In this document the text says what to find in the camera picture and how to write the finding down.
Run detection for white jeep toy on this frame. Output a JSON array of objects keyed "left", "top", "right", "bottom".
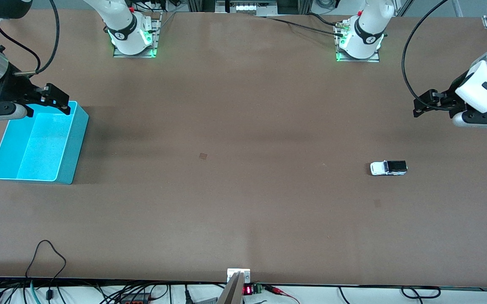
[{"left": 370, "top": 160, "right": 408, "bottom": 176}]

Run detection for cyan plastic bin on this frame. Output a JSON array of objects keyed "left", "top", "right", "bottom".
[{"left": 0, "top": 100, "right": 89, "bottom": 185}]

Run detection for red clip leads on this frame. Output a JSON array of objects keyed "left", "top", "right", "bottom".
[{"left": 264, "top": 285, "right": 301, "bottom": 304}]

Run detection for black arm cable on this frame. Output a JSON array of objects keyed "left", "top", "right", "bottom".
[
  {"left": 402, "top": 0, "right": 459, "bottom": 111},
  {"left": 0, "top": 0, "right": 60, "bottom": 76}
]

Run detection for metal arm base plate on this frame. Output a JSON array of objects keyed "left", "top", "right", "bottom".
[
  {"left": 335, "top": 20, "right": 381, "bottom": 63},
  {"left": 113, "top": 12, "right": 162, "bottom": 58}
]

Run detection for black base cable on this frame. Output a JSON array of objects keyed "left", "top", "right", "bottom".
[
  {"left": 306, "top": 13, "right": 343, "bottom": 27},
  {"left": 264, "top": 17, "right": 346, "bottom": 37}
]

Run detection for thin black looped cable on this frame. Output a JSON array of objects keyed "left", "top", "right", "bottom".
[{"left": 25, "top": 240, "right": 67, "bottom": 300}]

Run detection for black coiled cable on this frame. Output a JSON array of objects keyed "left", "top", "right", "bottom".
[{"left": 401, "top": 286, "right": 441, "bottom": 299}]

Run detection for teal cable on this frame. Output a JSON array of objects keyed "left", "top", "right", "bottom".
[{"left": 29, "top": 280, "right": 42, "bottom": 304}]

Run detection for aluminium frame structure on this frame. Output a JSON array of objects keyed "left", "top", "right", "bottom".
[{"left": 186, "top": 0, "right": 312, "bottom": 14}]

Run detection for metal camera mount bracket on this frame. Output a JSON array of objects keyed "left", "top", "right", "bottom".
[{"left": 217, "top": 269, "right": 251, "bottom": 304}]

